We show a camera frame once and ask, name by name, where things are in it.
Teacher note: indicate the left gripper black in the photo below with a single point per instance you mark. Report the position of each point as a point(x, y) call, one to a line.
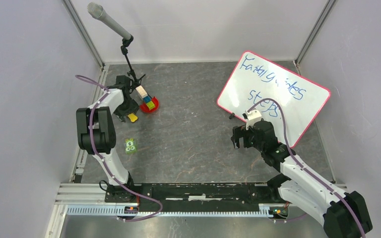
point(133, 108)

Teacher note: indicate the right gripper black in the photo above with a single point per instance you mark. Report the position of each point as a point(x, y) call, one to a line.
point(237, 132)

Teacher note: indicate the yellow whiteboard eraser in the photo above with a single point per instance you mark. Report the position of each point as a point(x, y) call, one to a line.
point(132, 117)

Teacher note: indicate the pink framed whiteboard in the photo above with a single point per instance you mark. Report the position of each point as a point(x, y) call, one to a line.
point(290, 102)

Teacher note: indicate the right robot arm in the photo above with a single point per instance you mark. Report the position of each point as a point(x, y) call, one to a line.
point(341, 214)

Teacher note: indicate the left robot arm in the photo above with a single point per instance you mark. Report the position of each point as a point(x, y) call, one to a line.
point(97, 135)

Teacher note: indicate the red plate with blocks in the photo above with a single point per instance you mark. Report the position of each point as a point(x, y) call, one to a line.
point(150, 104)

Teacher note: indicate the green number block toy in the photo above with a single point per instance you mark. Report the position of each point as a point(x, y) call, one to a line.
point(130, 146)

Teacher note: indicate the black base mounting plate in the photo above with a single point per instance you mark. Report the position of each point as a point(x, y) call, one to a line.
point(192, 197)

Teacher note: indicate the grey microphone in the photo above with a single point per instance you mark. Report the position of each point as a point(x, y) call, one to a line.
point(98, 13)

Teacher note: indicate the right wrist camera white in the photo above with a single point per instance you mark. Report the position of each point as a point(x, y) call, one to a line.
point(252, 117)

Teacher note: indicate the white slotted cable duct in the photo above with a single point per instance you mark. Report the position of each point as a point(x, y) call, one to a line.
point(131, 211)

